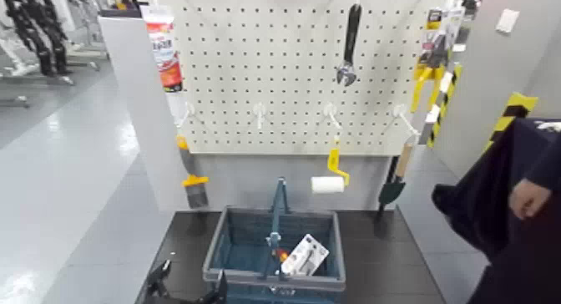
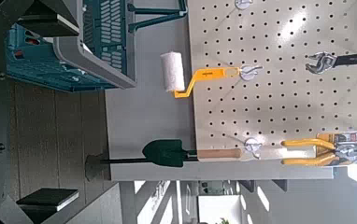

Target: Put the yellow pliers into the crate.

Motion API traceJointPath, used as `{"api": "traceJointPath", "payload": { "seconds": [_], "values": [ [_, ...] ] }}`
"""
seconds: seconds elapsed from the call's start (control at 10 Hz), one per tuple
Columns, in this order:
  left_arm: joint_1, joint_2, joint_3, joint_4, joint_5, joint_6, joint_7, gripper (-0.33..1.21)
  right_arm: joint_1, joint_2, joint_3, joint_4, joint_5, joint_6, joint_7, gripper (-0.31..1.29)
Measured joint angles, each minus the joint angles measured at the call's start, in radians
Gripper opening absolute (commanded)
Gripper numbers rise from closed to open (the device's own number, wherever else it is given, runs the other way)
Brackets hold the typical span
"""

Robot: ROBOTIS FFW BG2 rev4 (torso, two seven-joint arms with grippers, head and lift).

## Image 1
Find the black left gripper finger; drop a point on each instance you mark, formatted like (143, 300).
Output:
(220, 290)
(157, 281)

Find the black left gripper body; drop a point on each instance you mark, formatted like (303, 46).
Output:
(175, 301)

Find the yellow pliers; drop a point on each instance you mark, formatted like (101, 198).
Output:
(431, 55)

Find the blue plastic crate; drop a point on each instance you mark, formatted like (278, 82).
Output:
(239, 248)

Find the bare person hand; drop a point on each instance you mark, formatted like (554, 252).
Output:
(528, 199)

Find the white carded tool pack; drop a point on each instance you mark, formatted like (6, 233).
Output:
(304, 257)

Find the yellow grey paint brush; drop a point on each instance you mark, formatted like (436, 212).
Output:
(195, 189)

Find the white partition panel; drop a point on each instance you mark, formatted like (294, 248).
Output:
(140, 121)

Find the white pegboard hook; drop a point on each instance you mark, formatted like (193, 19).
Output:
(259, 112)
(331, 112)
(404, 117)
(188, 112)

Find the red white sealant tube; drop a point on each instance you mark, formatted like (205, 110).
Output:
(164, 51)

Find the white pegboard panel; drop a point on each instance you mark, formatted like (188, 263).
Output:
(285, 55)

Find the black background robot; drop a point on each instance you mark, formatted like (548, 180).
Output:
(39, 29)

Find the person in dark clothes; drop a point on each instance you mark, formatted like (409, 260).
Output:
(491, 209)

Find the black adjustable wrench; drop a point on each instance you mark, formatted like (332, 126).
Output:
(350, 38)

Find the long yellow black hazard strip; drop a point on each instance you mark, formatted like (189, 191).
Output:
(443, 106)

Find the white wall switch plate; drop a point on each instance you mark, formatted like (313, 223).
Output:
(507, 20)

